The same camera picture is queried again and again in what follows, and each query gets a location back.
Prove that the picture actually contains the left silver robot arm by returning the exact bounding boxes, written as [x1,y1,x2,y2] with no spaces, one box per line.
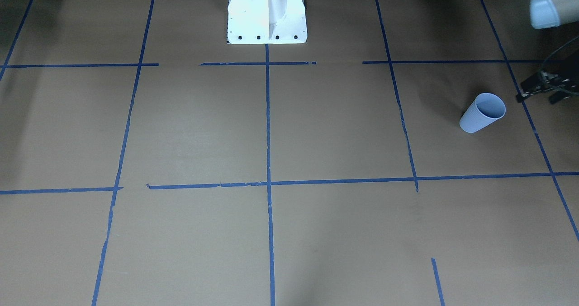
[516,0,579,104]

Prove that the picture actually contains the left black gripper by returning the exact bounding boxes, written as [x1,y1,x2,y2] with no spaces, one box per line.
[516,71,579,105]

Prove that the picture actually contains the blue paper cup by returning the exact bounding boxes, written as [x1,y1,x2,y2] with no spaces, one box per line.
[459,93,506,133]

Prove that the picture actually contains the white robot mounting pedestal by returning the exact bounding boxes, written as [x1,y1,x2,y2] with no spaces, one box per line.
[226,0,308,45]

